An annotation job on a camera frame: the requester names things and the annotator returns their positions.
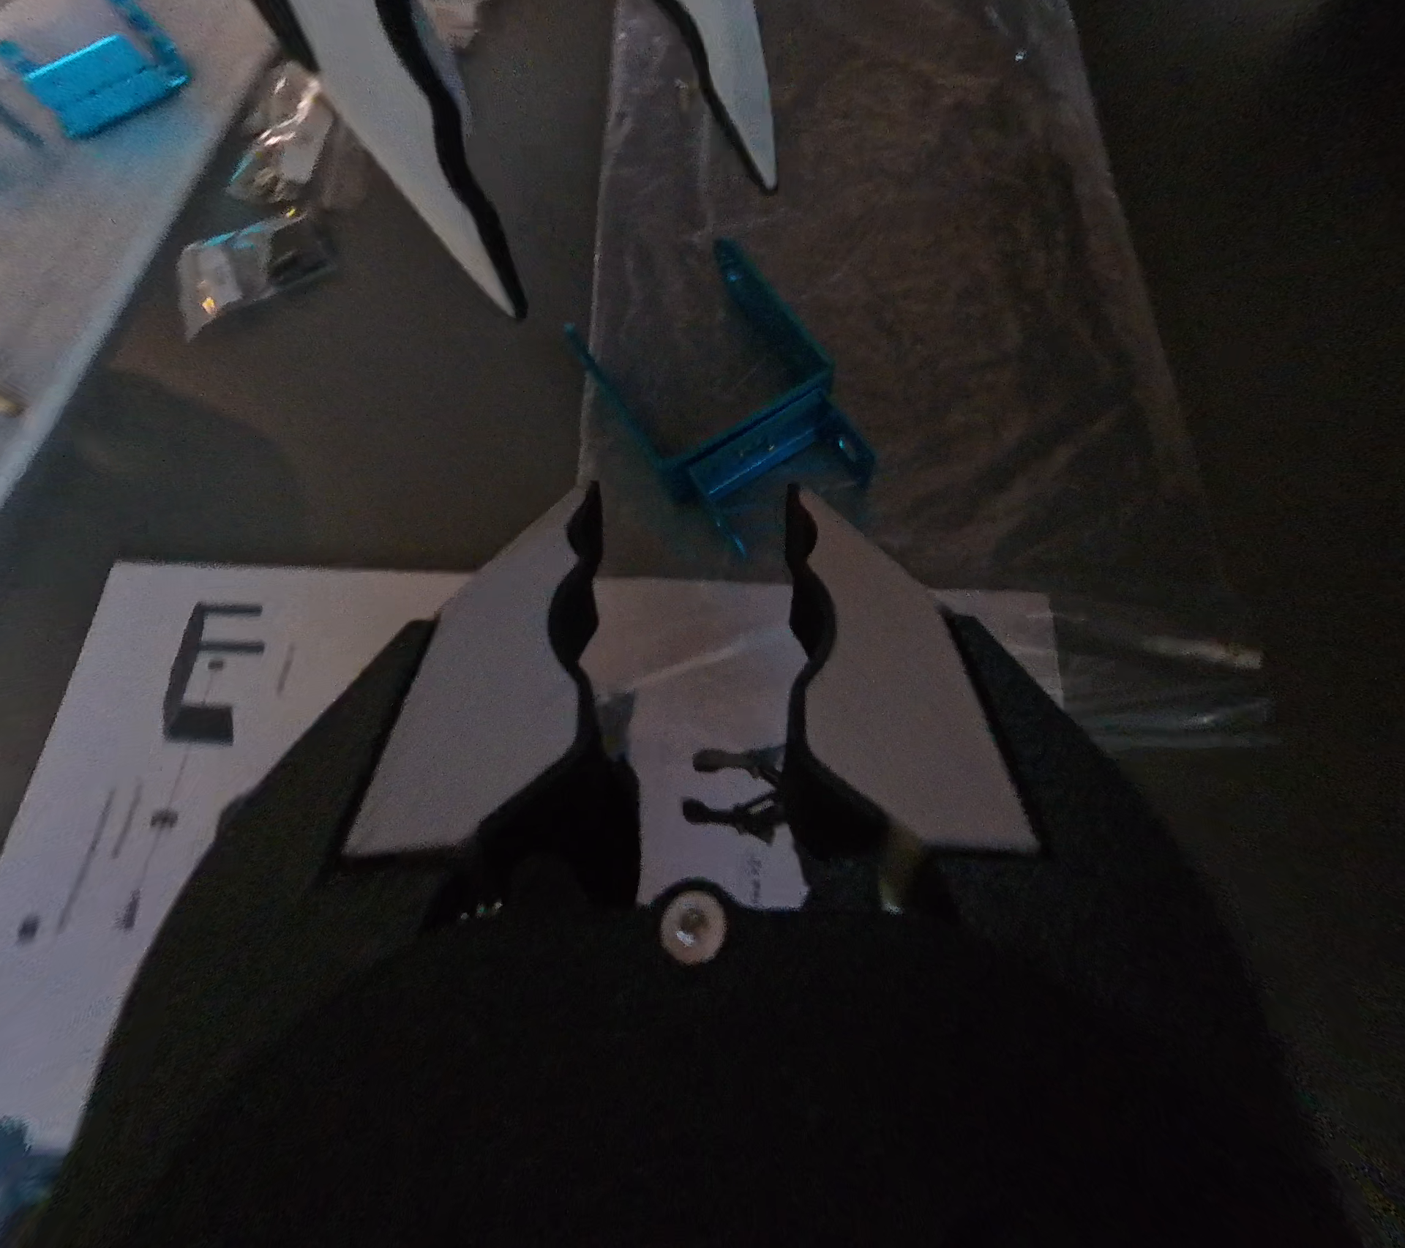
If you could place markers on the large clear plastic bag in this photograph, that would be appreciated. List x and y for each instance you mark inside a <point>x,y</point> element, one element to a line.
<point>966,228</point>

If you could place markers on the pile of small screw bags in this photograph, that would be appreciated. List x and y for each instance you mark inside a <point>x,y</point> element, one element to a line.
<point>264,256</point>

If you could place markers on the white instruction sheet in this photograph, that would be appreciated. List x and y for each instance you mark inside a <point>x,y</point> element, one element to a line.
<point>330,634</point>

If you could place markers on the blue metal U bracket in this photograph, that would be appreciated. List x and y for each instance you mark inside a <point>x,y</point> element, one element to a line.
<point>747,470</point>

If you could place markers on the clear bag of long parts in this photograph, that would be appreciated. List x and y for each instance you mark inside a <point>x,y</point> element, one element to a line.
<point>1164,689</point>

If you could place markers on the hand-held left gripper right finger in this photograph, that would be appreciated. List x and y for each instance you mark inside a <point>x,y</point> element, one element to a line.
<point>911,722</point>

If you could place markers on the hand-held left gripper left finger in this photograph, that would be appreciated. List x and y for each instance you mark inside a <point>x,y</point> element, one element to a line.
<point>471,722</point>

